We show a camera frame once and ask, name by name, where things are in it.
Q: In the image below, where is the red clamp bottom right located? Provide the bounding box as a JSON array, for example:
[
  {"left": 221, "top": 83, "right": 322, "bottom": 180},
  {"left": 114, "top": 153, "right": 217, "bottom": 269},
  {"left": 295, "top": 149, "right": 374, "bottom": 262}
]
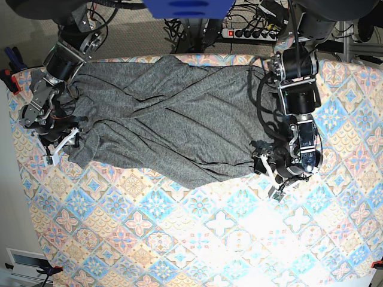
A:
[{"left": 371, "top": 259, "right": 383, "bottom": 270}]

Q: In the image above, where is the red black clamp left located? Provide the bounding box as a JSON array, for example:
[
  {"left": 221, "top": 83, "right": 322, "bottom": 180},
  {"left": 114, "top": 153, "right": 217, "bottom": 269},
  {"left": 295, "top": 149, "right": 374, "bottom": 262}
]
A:
[{"left": 1, "top": 47, "right": 24, "bottom": 94}]

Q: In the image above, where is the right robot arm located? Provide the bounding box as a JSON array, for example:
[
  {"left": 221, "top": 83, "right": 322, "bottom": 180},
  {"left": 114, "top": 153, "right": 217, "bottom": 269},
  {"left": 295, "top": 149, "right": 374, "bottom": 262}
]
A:
[{"left": 10, "top": 1, "right": 107, "bottom": 166}]

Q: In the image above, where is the patterned tablecloth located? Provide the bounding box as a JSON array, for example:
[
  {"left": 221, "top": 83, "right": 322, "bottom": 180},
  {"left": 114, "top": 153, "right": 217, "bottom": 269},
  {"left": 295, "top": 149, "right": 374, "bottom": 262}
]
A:
[{"left": 7, "top": 60, "right": 382, "bottom": 286}]

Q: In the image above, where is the red clamp bottom left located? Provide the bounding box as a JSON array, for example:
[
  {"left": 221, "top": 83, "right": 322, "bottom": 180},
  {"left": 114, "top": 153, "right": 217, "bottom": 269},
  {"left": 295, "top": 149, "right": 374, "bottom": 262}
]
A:
[{"left": 37, "top": 266, "right": 63, "bottom": 277}]

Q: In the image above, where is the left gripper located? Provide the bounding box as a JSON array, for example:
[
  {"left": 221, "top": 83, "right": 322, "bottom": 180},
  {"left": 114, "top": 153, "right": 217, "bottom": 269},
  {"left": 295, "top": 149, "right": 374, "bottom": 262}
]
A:
[{"left": 251, "top": 141, "right": 323, "bottom": 201}]

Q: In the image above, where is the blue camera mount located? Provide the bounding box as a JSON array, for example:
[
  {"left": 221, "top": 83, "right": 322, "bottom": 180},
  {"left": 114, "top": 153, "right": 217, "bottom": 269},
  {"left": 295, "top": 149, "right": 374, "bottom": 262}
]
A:
[{"left": 143, "top": 0, "right": 235, "bottom": 19}]

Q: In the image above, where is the power strip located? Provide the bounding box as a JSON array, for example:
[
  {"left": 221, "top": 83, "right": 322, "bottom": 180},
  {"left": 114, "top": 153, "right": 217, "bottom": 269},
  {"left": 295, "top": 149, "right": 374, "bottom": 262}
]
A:
[{"left": 221, "top": 28, "right": 278, "bottom": 42}]

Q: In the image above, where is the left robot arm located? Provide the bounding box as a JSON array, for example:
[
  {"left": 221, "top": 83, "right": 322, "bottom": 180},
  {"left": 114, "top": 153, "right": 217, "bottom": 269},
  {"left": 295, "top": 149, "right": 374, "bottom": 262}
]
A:
[{"left": 252, "top": 1, "right": 335, "bottom": 201}]

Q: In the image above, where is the grey t-shirt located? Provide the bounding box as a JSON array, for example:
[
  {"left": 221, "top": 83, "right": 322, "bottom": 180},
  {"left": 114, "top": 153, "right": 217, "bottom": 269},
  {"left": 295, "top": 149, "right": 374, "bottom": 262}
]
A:
[{"left": 65, "top": 56, "right": 270, "bottom": 189}]

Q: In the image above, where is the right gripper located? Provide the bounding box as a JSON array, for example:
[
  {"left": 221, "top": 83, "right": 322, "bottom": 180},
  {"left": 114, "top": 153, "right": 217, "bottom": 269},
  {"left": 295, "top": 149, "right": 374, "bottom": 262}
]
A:
[{"left": 19, "top": 90, "right": 81, "bottom": 166}]

